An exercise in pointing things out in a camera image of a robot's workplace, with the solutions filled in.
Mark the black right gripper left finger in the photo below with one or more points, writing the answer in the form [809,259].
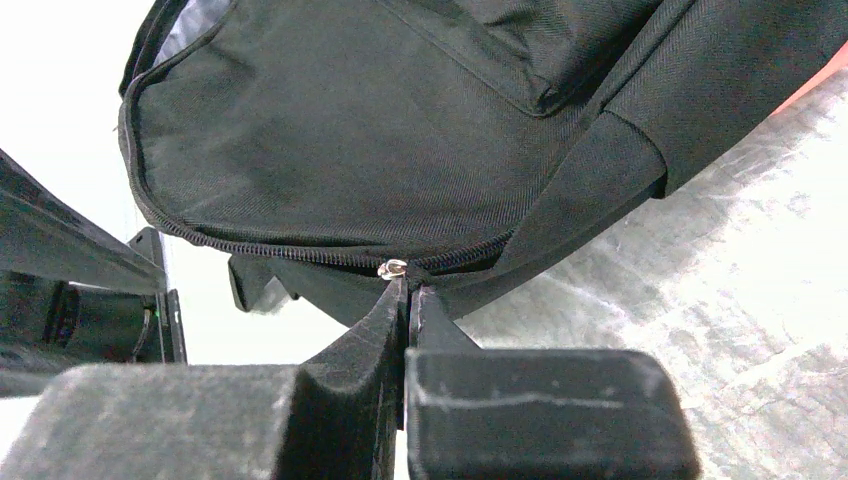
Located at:
[335,416]

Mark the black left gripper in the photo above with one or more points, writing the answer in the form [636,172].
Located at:
[50,326]

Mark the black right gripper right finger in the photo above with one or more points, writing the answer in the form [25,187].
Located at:
[475,413]

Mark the black student backpack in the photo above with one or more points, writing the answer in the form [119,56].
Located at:
[480,142]

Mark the orange plastic desk organizer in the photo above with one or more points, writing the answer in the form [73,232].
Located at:
[836,63]

